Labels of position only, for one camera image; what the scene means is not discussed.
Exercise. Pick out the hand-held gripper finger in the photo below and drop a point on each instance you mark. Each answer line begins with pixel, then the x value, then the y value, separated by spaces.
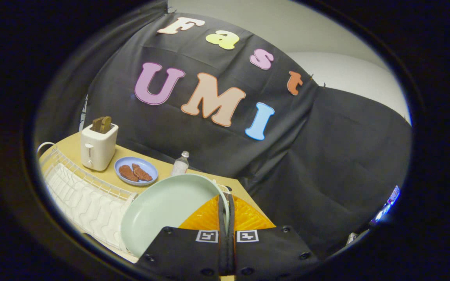
pixel 231 218
pixel 222 218

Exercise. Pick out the pale green plate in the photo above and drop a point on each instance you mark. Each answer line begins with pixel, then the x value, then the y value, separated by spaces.
pixel 162 210

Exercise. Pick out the small blue plate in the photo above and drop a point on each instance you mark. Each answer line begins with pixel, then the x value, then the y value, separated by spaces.
pixel 135 171

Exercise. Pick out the clear plastic water bottle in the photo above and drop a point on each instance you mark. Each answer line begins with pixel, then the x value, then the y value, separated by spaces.
pixel 180 164

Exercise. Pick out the black backdrop cloth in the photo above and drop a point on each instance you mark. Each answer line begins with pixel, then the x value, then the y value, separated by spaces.
pixel 248 136

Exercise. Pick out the brown toasted bread piece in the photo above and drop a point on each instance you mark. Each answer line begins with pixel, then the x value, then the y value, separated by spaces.
pixel 127 173
pixel 143 173

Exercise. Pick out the white toaster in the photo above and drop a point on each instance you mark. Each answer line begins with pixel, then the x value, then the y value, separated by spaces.
pixel 98 150

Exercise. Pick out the brown toast slice in toaster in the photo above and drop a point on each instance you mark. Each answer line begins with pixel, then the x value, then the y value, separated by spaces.
pixel 102 124

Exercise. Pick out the lit screen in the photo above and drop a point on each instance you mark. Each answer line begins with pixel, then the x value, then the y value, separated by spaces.
pixel 386 206

